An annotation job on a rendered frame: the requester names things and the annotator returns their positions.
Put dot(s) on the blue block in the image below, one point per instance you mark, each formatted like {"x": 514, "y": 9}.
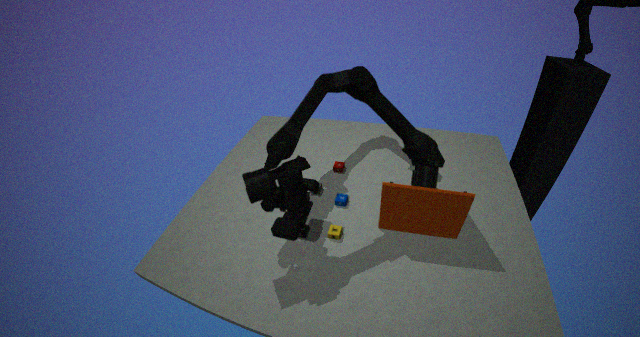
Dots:
{"x": 341, "y": 200}

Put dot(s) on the yellow block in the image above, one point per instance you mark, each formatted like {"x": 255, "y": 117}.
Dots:
{"x": 335, "y": 232}

